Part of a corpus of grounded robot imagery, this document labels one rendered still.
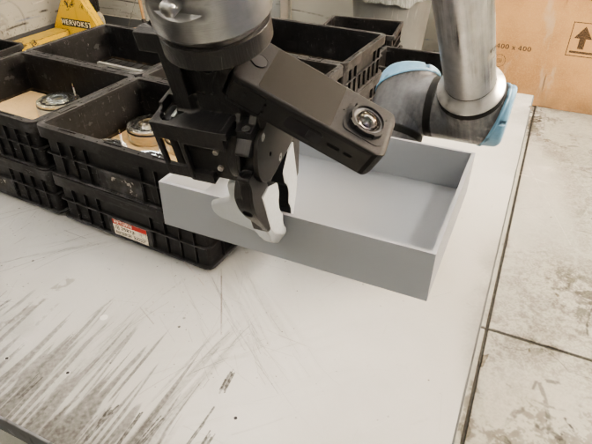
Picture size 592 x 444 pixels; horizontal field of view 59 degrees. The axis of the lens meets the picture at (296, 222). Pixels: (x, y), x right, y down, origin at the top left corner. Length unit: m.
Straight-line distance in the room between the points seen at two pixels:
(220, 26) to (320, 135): 0.09
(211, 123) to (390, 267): 0.19
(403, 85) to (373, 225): 0.54
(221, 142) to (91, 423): 0.57
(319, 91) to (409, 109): 0.67
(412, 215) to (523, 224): 1.99
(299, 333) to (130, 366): 0.28
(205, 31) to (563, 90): 3.55
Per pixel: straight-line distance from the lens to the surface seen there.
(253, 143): 0.36
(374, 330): 0.91
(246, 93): 0.34
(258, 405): 0.81
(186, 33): 0.31
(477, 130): 1.00
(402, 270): 0.45
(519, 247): 2.38
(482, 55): 0.87
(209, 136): 0.36
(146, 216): 1.03
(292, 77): 0.36
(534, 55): 3.79
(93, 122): 1.22
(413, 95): 1.02
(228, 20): 0.31
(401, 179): 0.62
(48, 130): 1.11
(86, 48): 1.73
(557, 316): 2.11
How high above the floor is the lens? 1.36
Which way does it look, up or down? 36 degrees down
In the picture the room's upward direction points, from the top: straight up
